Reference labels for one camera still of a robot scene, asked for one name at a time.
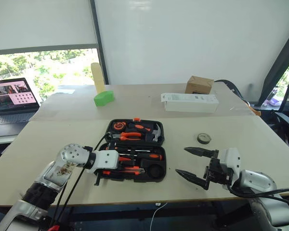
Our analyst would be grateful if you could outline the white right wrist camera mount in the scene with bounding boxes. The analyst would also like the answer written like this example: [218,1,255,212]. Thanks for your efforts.
[219,147,242,186]

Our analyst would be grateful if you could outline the black laptop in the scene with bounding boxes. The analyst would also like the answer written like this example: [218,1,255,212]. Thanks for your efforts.
[0,77,41,138]

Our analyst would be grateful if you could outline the cream foam cylinder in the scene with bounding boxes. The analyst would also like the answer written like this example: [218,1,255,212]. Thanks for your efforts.
[91,62,106,93]

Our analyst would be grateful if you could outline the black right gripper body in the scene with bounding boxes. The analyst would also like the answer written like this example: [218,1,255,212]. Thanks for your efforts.
[203,156,232,185]

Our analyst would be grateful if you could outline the white cable under table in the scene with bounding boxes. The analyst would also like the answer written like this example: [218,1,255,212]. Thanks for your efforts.
[149,202,168,231]

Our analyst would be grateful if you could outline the brown cardboard box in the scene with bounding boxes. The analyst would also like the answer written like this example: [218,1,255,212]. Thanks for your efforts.
[184,75,214,95]

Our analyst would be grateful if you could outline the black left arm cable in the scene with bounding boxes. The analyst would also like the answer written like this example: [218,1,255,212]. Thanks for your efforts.
[49,131,112,231]

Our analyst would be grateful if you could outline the black tool case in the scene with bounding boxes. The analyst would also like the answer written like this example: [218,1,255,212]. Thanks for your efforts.
[94,117,168,183]

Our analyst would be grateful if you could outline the orange handled pliers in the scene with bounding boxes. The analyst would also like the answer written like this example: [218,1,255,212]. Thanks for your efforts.
[111,131,143,141]

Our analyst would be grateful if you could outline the black window post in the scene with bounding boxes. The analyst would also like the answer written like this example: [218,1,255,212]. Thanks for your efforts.
[89,0,109,85]

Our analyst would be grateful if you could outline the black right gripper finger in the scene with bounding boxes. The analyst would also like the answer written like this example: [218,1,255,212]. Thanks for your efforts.
[175,168,211,191]
[184,146,219,158]

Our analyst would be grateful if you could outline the claw hammer black orange handle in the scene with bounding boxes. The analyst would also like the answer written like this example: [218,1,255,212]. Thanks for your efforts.
[127,122,163,142]

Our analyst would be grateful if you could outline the black bag strap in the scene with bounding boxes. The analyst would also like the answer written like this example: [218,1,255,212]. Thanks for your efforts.
[213,79,256,107]

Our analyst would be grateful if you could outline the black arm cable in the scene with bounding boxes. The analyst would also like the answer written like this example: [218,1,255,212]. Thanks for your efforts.
[49,131,112,231]
[226,183,289,201]

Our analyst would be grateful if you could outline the black electrical tape roll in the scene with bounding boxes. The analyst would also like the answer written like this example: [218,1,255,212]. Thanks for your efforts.
[197,132,212,145]

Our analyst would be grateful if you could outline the orange black tape measure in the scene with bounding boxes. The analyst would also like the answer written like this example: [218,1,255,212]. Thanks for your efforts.
[112,121,127,131]

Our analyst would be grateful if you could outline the black orange utility knife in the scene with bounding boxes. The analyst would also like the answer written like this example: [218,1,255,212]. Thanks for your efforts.
[102,166,145,176]

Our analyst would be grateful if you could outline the long white cardboard box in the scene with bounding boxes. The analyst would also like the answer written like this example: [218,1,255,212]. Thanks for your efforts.
[160,92,220,113]

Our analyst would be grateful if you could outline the screwdriver black orange handle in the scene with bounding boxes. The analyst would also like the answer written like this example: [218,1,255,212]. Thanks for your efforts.
[105,143,152,153]
[118,152,164,162]

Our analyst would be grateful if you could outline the black office chair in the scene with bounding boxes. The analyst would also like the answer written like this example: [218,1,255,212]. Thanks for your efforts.
[254,76,289,157]

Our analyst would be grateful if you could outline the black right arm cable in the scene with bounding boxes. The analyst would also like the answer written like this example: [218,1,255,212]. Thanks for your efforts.
[226,183,289,201]

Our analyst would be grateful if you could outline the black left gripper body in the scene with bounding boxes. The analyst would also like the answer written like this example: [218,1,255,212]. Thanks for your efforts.
[94,168,118,179]

